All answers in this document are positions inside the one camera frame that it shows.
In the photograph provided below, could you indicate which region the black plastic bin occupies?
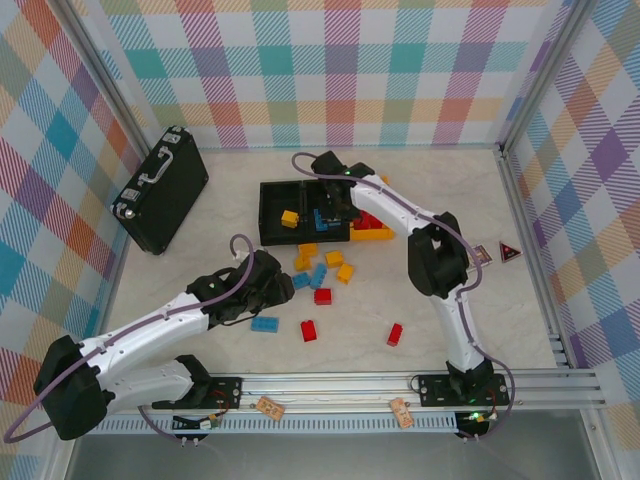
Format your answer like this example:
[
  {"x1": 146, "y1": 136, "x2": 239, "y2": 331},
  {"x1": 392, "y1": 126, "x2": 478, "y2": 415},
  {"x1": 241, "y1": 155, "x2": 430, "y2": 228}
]
[
  {"x1": 302, "y1": 178, "x2": 351, "y2": 245},
  {"x1": 258, "y1": 180, "x2": 307, "y2": 247}
]

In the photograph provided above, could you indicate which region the yellow plastic bin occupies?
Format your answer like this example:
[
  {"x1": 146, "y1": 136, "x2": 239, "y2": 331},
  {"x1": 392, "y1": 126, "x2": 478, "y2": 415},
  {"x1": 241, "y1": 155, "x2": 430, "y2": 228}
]
[{"x1": 347, "y1": 172, "x2": 396, "y2": 242}]

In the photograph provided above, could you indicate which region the orange paper tag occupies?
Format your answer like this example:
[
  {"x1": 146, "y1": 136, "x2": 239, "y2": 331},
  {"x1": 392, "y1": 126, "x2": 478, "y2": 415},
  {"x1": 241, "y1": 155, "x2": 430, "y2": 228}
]
[
  {"x1": 255, "y1": 396, "x2": 286, "y2": 420},
  {"x1": 389, "y1": 397, "x2": 414, "y2": 430}
]

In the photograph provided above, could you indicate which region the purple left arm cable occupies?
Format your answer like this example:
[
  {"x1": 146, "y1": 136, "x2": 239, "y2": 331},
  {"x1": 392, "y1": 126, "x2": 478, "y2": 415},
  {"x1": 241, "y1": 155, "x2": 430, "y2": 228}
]
[{"x1": 3, "y1": 233, "x2": 261, "y2": 445}]

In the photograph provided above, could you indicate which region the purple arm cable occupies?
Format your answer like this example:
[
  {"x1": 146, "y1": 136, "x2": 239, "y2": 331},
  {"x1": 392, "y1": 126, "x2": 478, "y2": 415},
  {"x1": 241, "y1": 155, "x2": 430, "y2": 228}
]
[
  {"x1": 291, "y1": 152, "x2": 516, "y2": 444},
  {"x1": 3, "y1": 233, "x2": 261, "y2": 445}
]

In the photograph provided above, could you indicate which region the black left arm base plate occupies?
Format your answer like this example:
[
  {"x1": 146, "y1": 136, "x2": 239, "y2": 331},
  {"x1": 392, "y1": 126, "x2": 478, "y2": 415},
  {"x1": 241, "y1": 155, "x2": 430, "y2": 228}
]
[{"x1": 151, "y1": 375, "x2": 244, "y2": 411}]

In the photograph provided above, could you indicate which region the aluminium front rail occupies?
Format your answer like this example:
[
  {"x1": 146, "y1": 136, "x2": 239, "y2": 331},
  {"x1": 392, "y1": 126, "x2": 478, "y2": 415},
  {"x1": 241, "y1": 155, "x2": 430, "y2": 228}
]
[{"x1": 53, "y1": 370, "x2": 604, "y2": 416}]

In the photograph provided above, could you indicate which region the black briefcase with metal handle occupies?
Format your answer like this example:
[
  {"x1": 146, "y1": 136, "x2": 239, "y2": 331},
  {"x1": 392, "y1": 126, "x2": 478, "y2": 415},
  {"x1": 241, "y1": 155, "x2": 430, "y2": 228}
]
[{"x1": 110, "y1": 124, "x2": 210, "y2": 256}]

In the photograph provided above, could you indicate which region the aluminium side rail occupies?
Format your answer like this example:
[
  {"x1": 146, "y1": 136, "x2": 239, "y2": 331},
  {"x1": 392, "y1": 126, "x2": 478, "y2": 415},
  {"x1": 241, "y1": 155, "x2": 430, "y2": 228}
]
[
  {"x1": 85, "y1": 149, "x2": 151, "y2": 351},
  {"x1": 494, "y1": 144, "x2": 574, "y2": 369}
]

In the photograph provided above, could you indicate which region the white slotted cable duct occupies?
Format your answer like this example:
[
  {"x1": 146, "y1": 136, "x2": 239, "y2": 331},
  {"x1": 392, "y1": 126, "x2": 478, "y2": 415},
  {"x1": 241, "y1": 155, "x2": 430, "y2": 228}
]
[{"x1": 78, "y1": 412, "x2": 459, "y2": 435}]

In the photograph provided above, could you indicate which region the small wired connector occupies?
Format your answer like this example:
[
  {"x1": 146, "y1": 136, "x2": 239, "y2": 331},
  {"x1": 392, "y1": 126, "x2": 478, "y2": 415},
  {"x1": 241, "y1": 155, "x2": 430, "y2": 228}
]
[
  {"x1": 172, "y1": 414, "x2": 224, "y2": 434},
  {"x1": 457, "y1": 409, "x2": 501, "y2": 431}
]

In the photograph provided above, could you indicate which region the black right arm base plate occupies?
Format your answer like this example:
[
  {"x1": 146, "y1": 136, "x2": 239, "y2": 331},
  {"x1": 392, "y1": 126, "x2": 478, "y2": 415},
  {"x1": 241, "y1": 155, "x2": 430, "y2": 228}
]
[{"x1": 416, "y1": 373, "x2": 511, "y2": 408}]

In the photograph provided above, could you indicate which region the aluminium frame post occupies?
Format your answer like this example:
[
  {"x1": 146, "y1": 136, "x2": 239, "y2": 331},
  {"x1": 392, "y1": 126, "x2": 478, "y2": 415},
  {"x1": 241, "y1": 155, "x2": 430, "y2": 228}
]
[
  {"x1": 59, "y1": 0, "x2": 154, "y2": 156},
  {"x1": 497, "y1": 0, "x2": 601, "y2": 154}
]

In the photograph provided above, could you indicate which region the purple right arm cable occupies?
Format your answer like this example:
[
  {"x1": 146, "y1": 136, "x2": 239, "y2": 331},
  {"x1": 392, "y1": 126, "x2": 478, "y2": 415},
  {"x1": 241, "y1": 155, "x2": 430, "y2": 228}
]
[{"x1": 291, "y1": 152, "x2": 516, "y2": 444}]

